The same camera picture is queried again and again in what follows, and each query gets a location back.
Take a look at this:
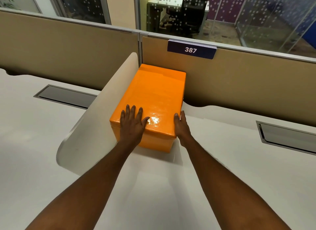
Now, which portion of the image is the person's left hand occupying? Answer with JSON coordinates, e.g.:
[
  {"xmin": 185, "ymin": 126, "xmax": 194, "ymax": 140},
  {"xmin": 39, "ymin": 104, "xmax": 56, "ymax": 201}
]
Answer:
[{"xmin": 120, "ymin": 104, "xmax": 150, "ymax": 149}]

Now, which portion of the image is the person's right hand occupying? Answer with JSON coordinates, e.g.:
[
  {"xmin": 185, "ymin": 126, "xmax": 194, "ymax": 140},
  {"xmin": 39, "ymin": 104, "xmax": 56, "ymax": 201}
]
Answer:
[{"xmin": 173, "ymin": 110, "xmax": 194, "ymax": 149}]

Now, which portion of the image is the orange cardboard box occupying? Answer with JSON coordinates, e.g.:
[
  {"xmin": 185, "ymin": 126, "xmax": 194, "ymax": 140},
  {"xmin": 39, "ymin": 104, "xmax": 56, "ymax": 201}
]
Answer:
[{"xmin": 110, "ymin": 63, "xmax": 186, "ymax": 154}]

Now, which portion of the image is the person's left forearm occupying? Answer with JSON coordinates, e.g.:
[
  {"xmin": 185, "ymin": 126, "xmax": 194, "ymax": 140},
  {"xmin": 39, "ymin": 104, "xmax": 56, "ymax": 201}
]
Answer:
[{"xmin": 25, "ymin": 140, "xmax": 132, "ymax": 230}]

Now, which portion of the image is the person's right forearm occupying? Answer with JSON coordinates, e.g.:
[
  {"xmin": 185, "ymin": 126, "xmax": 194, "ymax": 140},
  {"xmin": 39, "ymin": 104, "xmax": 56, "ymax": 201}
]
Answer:
[{"xmin": 182, "ymin": 136, "xmax": 292, "ymax": 230}]

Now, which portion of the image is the white curved desk divider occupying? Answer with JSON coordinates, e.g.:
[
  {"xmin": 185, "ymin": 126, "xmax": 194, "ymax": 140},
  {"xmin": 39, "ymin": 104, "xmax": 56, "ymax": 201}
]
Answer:
[{"xmin": 56, "ymin": 52, "xmax": 140, "ymax": 176}]

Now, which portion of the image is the dark blue number sign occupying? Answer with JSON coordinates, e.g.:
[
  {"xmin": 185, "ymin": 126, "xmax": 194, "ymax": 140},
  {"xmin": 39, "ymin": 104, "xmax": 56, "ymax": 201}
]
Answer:
[{"xmin": 167, "ymin": 39, "xmax": 217, "ymax": 60}]

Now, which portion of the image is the beige cubicle partition panel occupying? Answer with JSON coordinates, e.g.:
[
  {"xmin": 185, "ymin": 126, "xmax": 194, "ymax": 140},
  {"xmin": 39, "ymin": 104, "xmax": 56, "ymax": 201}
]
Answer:
[
  {"xmin": 139, "ymin": 35, "xmax": 316, "ymax": 127},
  {"xmin": 0, "ymin": 9, "xmax": 141, "ymax": 91}
]

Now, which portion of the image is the black office chair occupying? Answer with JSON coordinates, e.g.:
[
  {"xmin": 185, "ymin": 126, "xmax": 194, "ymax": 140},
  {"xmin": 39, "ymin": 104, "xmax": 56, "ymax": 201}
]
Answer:
[{"xmin": 167, "ymin": 0, "xmax": 209, "ymax": 37}]

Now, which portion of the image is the white office desk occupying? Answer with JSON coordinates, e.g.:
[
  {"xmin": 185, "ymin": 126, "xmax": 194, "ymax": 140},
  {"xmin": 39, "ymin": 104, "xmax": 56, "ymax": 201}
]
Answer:
[{"xmin": 147, "ymin": 0, "xmax": 210, "ymax": 36}]

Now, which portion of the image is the grey desk cable tray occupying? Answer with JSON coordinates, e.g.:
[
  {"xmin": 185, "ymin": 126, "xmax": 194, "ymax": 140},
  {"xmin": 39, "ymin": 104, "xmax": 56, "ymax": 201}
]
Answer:
[
  {"xmin": 256, "ymin": 120, "xmax": 316, "ymax": 156},
  {"xmin": 33, "ymin": 84, "xmax": 97, "ymax": 110}
]

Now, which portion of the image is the dotted glass wall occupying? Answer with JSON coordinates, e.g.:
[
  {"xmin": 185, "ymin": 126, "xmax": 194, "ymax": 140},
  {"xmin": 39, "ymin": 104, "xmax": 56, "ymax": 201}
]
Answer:
[{"xmin": 134, "ymin": 0, "xmax": 316, "ymax": 58}]

